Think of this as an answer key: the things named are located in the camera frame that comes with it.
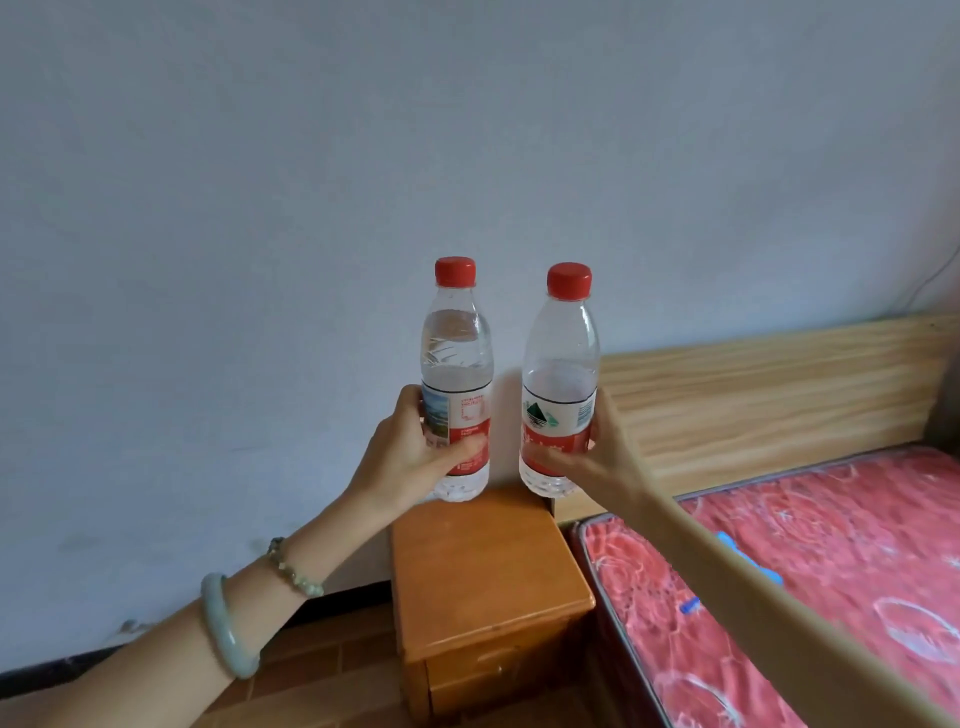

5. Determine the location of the water bottle with landscape label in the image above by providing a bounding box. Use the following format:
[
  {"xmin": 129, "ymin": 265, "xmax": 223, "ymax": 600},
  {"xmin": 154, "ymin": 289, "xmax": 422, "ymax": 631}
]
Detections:
[{"xmin": 420, "ymin": 257, "xmax": 495, "ymax": 504}]

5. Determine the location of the red floral mattress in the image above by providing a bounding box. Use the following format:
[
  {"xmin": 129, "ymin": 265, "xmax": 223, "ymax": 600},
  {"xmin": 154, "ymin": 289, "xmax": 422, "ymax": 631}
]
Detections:
[{"xmin": 573, "ymin": 445, "xmax": 960, "ymax": 728}]

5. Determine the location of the person's left hand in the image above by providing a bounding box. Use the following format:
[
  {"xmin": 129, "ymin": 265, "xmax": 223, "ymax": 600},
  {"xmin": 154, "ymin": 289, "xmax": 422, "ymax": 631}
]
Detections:
[{"xmin": 346, "ymin": 384, "xmax": 487, "ymax": 514}]

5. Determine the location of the person's left forearm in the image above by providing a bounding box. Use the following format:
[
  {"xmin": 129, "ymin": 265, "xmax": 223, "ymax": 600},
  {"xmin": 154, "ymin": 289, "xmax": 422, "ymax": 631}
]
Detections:
[{"xmin": 30, "ymin": 487, "xmax": 395, "ymax": 728}]

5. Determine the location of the orange wooden nightstand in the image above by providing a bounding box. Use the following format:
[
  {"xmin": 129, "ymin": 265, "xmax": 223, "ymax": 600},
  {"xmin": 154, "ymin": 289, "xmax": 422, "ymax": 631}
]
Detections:
[{"xmin": 389, "ymin": 480, "xmax": 597, "ymax": 722}]

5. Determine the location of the green beaded bracelet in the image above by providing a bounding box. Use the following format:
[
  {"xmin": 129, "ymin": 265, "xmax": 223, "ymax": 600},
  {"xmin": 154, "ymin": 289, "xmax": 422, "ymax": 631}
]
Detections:
[{"xmin": 267, "ymin": 537, "xmax": 326, "ymax": 599}]

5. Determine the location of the water bottle with green emblem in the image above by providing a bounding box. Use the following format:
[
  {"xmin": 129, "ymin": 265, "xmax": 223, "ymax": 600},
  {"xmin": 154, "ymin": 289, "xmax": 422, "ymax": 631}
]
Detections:
[{"xmin": 519, "ymin": 262, "xmax": 602, "ymax": 499}]

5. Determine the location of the light wooden bed headboard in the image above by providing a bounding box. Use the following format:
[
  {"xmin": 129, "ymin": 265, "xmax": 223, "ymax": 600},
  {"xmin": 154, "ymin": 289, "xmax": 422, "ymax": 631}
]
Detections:
[{"xmin": 553, "ymin": 312, "xmax": 960, "ymax": 525}]

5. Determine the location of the person's right forearm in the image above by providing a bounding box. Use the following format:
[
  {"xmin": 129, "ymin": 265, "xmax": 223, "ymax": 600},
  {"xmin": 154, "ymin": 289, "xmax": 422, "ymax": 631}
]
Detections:
[{"xmin": 609, "ymin": 486, "xmax": 948, "ymax": 728}]

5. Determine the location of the person's right hand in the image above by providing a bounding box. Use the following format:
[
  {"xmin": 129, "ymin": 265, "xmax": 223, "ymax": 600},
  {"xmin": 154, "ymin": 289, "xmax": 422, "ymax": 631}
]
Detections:
[{"xmin": 534, "ymin": 388, "xmax": 652, "ymax": 519}]

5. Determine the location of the pale green jade bangle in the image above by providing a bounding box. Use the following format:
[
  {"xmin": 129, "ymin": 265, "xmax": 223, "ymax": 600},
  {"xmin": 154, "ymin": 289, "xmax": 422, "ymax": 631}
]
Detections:
[{"xmin": 200, "ymin": 573, "xmax": 261, "ymax": 681}]

